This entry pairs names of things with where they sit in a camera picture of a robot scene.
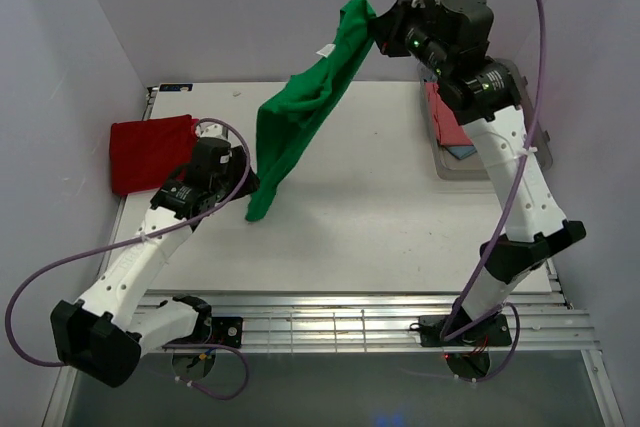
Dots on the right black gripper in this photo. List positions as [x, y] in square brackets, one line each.
[387, 27]

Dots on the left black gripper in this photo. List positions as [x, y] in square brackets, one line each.
[238, 157]

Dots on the green t-shirt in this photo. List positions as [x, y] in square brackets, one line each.
[287, 122]

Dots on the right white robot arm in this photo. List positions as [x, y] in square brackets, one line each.
[450, 37]

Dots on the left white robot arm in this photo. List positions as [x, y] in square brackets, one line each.
[100, 334]

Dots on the folded red t-shirt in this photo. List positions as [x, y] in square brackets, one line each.
[142, 154]

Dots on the blue label sticker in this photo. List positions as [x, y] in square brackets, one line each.
[175, 87]

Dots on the pink folded t-shirt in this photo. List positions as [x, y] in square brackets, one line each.
[448, 132]

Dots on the light blue folded t-shirt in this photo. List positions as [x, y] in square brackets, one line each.
[461, 152]

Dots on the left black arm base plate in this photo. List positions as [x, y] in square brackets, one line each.
[226, 331]

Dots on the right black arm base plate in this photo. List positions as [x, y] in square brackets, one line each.
[492, 331]

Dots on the aluminium rail frame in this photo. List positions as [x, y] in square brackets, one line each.
[377, 323]

